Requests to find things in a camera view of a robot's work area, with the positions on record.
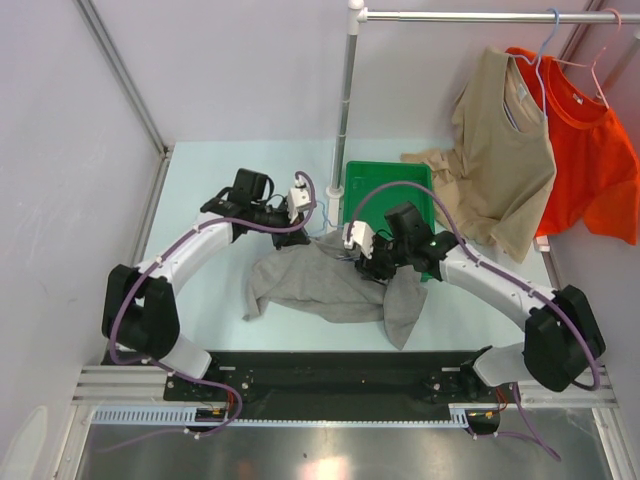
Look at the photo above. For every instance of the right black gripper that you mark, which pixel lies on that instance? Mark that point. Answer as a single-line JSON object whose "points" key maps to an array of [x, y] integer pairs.
{"points": [[371, 268]]}

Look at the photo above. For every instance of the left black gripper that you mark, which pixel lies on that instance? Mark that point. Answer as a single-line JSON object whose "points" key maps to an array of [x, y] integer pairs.
{"points": [[290, 238]]}

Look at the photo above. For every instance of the light blue hanger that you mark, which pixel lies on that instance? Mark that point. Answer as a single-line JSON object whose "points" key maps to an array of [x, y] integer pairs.
{"points": [[325, 220]]}

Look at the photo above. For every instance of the grey t shirt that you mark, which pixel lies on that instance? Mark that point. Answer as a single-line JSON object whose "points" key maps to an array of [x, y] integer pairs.
{"points": [[320, 278]]}

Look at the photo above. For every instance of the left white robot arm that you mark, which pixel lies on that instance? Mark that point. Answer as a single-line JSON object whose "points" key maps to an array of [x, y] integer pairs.
{"points": [[140, 309]]}

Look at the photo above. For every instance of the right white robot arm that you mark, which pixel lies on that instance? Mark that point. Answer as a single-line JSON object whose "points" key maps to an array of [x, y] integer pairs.
{"points": [[561, 335]]}

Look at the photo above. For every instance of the beige t shirt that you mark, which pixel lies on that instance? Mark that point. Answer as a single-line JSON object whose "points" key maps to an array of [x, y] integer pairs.
{"points": [[496, 180]]}

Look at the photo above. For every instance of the orange t shirt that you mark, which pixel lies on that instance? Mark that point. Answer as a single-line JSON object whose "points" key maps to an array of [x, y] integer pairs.
{"points": [[597, 179]]}

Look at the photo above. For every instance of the green plastic bin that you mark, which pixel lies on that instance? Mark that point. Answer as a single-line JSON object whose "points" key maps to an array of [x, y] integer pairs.
{"points": [[393, 199]]}

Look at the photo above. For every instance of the metal clothes rack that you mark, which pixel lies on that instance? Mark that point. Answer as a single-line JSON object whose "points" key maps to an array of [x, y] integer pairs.
{"points": [[358, 14]]}

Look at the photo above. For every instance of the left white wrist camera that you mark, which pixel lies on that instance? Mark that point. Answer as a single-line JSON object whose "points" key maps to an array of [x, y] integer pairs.
{"points": [[299, 200]]}

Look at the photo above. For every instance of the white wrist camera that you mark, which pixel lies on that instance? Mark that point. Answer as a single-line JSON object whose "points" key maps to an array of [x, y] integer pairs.
{"points": [[299, 200], [358, 234]]}

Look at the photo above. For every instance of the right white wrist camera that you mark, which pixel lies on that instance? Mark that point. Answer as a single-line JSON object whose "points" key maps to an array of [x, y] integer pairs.
{"points": [[358, 234]]}

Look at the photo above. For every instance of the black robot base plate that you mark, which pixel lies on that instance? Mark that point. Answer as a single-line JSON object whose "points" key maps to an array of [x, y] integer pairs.
{"points": [[337, 387]]}

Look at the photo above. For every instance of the aluminium frame rail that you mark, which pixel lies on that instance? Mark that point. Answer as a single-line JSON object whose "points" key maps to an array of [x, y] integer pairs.
{"points": [[142, 385]]}

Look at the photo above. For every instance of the aluminium corner post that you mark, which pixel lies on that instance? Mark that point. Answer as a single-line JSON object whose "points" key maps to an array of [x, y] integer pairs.
{"points": [[115, 61]]}

